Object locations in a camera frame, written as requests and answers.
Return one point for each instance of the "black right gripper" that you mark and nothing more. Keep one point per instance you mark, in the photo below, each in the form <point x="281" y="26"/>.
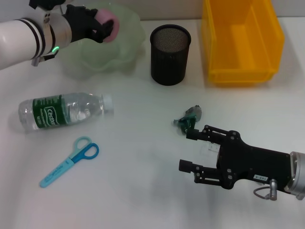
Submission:
<point x="252" y="164"/>

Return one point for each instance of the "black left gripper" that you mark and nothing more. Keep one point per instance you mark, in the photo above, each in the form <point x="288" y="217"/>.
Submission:
<point x="79" y="23"/>

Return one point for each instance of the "pink toy peach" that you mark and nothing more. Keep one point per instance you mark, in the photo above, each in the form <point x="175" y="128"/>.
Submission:
<point x="106" y="14"/>

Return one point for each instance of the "green plastic wrapper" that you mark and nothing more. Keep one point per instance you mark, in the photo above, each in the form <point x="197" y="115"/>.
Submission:
<point x="190" y="112"/>

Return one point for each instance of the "clear green-label water bottle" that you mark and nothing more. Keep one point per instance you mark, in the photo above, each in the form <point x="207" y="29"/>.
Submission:
<point x="47" y="112"/>

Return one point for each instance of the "blue sheathed scissors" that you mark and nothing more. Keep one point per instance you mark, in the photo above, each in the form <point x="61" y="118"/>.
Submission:
<point x="59" y="170"/>

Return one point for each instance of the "green translucent fruit bowl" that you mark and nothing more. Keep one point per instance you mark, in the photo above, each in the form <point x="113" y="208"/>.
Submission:
<point x="107" y="57"/>

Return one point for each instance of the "black mesh pen holder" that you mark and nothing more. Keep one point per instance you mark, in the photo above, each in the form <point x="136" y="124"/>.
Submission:
<point x="170" y="64"/>

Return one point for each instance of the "yellow plastic bin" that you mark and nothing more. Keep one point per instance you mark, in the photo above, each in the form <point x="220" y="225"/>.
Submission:
<point x="238" y="47"/>

